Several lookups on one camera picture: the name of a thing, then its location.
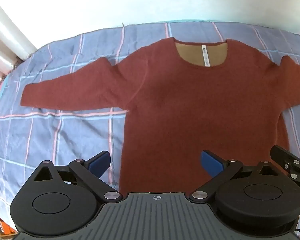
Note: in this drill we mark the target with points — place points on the blue plaid blanket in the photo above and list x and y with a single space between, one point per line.
65 135

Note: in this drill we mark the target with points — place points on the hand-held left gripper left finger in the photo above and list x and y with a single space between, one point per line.
100 162

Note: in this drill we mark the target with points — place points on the white radiator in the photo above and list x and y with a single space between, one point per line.
5 50

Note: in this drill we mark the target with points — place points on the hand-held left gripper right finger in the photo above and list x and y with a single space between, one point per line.
210 163

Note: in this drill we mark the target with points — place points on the dark red sweater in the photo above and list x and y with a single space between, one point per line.
190 105

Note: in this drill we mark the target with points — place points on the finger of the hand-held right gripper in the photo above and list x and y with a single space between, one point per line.
293 165

